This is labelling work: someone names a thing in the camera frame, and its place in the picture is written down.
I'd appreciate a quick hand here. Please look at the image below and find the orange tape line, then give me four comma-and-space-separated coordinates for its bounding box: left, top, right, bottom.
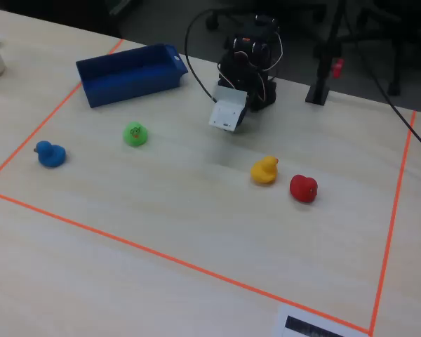
0, 188, 372, 334
368, 110, 417, 337
0, 38, 124, 187

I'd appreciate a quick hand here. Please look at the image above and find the yellow rubber duck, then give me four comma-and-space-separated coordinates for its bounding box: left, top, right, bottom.
250, 155, 280, 186

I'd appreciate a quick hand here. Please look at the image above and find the black camera cable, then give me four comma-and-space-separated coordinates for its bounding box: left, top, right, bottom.
184, 7, 220, 105

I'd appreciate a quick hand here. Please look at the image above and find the black camera stand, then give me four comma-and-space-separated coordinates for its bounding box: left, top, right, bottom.
304, 0, 348, 106

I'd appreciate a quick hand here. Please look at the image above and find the blue rubber duck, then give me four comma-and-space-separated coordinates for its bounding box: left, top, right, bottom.
33, 140, 67, 169

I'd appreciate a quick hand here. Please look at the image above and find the grey metal camera bracket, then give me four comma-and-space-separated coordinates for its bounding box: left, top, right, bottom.
212, 85, 248, 106

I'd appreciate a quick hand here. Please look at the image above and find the white paper with black print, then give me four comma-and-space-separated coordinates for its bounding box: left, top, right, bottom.
272, 304, 369, 337

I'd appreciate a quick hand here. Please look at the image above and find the thin black cable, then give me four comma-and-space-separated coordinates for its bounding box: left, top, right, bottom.
343, 0, 421, 159

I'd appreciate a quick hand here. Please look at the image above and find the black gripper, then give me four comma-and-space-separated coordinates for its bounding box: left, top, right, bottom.
239, 100, 250, 131

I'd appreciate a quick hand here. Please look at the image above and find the black office chair base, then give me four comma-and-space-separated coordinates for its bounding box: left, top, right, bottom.
350, 0, 421, 98
205, 0, 328, 32

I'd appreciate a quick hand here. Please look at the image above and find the red clamp knob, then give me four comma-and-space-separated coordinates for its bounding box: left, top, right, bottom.
331, 58, 345, 79

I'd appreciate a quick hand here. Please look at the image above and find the blue plastic box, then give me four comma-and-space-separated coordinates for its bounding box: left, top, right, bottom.
75, 42, 189, 109

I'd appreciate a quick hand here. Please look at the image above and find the green rubber duck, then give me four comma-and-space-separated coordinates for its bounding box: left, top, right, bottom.
122, 121, 149, 147

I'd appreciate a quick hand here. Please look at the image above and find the red rubber duck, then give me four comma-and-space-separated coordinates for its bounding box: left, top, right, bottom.
289, 173, 319, 204

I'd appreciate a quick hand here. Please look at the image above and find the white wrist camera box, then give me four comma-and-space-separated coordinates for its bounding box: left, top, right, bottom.
208, 100, 246, 133

